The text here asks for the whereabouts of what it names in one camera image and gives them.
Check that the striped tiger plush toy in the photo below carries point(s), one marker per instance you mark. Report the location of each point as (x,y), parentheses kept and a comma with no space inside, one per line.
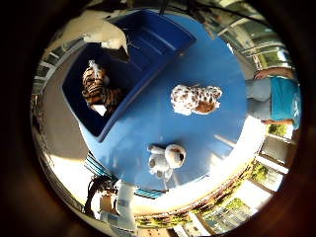
(98,87)

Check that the brown spotted white plush dog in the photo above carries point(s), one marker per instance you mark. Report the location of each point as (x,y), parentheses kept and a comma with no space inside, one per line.
(196,99)

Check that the blue plastic container bin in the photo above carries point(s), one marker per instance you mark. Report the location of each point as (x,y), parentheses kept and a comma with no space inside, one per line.
(148,52)

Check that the cyan black striped panel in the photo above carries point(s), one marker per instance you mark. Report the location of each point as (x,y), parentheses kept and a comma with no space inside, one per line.
(97,166)

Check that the person in teal shirt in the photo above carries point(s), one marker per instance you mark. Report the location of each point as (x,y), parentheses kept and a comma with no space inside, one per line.
(279,98)

